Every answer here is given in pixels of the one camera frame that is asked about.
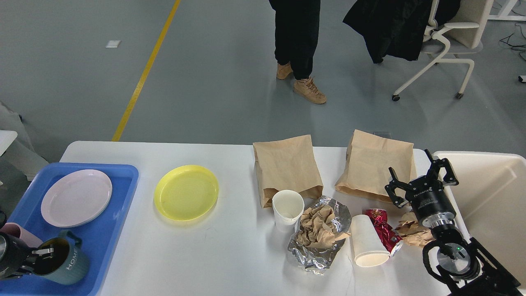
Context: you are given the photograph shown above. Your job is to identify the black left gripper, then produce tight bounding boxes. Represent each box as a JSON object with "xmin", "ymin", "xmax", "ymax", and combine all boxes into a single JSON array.
[{"xmin": 0, "ymin": 232, "xmax": 55, "ymax": 280}]

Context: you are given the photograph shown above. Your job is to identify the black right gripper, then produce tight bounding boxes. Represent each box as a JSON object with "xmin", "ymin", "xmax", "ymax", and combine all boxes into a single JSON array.
[{"xmin": 384, "ymin": 149, "xmax": 459, "ymax": 228}]

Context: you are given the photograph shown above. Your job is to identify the pink mug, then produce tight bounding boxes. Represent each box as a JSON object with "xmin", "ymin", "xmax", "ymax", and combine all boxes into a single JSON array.
[{"xmin": 0, "ymin": 222, "xmax": 43, "ymax": 247}]

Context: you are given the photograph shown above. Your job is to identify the dark green mug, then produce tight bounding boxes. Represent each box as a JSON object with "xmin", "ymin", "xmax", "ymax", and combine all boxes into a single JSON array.
[{"xmin": 34, "ymin": 230, "xmax": 90, "ymax": 285}]

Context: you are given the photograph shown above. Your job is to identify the yellow plastic plate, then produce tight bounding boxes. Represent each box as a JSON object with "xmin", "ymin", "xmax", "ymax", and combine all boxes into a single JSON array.
[{"xmin": 154, "ymin": 165, "xmax": 219, "ymax": 221}]

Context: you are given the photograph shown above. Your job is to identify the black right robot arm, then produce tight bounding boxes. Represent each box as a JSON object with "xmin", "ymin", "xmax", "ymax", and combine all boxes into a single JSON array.
[{"xmin": 385, "ymin": 150, "xmax": 521, "ymax": 296}]

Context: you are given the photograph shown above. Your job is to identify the small crumpled brown paper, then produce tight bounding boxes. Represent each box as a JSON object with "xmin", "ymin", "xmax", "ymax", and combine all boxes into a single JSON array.
[{"xmin": 395, "ymin": 211, "xmax": 435, "ymax": 247}]

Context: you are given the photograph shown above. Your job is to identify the right brown paper bag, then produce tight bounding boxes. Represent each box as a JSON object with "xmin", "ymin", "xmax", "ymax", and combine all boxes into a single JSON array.
[{"xmin": 335, "ymin": 129, "xmax": 416, "ymax": 204}]

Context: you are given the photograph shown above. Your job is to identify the brown paper bag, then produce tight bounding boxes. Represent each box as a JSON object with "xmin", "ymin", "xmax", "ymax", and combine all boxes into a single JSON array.
[
  {"xmin": 335, "ymin": 129, "xmax": 416, "ymax": 204},
  {"xmin": 252, "ymin": 135, "xmax": 323, "ymax": 208}
]

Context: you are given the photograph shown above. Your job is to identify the red snack wrapper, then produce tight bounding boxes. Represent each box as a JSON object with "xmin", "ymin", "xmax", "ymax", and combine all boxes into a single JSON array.
[{"xmin": 365, "ymin": 208, "xmax": 403, "ymax": 256}]

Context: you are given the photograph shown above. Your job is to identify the blue plastic tray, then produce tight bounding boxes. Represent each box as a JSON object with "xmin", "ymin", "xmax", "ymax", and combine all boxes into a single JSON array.
[{"xmin": 0, "ymin": 162, "xmax": 138, "ymax": 296}]

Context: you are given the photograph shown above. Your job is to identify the pink plate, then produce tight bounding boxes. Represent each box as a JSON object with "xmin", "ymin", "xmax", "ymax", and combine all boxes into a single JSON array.
[{"xmin": 41, "ymin": 170, "xmax": 113, "ymax": 227}]

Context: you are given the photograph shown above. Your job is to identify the white plastic bin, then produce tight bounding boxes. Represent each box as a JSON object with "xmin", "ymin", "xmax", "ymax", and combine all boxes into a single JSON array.
[{"xmin": 435, "ymin": 151, "xmax": 526, "ymax": 293}]

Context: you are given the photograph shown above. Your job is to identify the lying white paper cup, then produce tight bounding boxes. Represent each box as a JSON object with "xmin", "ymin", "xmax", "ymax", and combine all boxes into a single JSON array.
[{"xmin": 350, "ymin": 214, "xmax": 390, "ymax": 267}]

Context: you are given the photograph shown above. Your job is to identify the person in white trousers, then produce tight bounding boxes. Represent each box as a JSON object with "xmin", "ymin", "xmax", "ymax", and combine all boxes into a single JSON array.
[{"xmin": 0, "ymin": 102, "xmax": 48, "ymax": 181}]

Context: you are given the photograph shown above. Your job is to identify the crumpled brown paper in foil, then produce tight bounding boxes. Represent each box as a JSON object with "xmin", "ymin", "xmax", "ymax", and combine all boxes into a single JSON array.
[{"xmin": 296, "ymin": 205, "xmax": 351, "ymax": 249}]

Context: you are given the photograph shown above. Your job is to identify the white side table left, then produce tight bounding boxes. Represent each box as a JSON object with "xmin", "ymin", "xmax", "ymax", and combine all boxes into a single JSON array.
[{"xmin": 0, "ymin": 130, "xmax": 18, "ymax": 156}]

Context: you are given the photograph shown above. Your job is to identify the left brown paper bag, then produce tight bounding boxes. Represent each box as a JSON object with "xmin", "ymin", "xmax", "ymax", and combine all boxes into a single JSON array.
[{"xmin": 252, "ymin": 135, "xmax": 323, "ymax": 208}]

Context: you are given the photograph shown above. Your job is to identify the upright white paper cup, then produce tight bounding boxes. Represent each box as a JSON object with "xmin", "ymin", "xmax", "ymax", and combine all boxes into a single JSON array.
[{"xmin": 271, "ymin": 190, "xmax": 304, "ymax": 233}]

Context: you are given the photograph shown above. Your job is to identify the white office chair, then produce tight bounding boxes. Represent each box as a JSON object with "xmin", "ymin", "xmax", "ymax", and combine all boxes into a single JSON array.
[{"xmin": 392, "ymin": 0, "xmax": 493, "ymax": 101}]

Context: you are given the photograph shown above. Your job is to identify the black jacket on chair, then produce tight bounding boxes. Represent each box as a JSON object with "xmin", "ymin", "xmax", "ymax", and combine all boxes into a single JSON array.
[{"xmin": 343, "ymin": 0, "xmax": 432, "ymax": 64}]

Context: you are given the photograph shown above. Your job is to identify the white desk leg background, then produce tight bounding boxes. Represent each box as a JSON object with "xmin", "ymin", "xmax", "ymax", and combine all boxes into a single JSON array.
[{"xmin": 488, "ymin": 0, "xmax": 526, "ymax": 22}]

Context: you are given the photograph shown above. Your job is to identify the person in black trousers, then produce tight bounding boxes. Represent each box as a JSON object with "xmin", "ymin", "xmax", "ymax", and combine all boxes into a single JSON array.
[{"xmin": 269, "ymin": 0, "xmax": 327, "ymax": 104}]

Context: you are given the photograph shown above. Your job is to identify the black floor cables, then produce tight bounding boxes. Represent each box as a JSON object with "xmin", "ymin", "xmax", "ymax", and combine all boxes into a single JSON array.
[{"xmin": 499, "ymin": 34, "xmax": 526, "ymax": 62}]

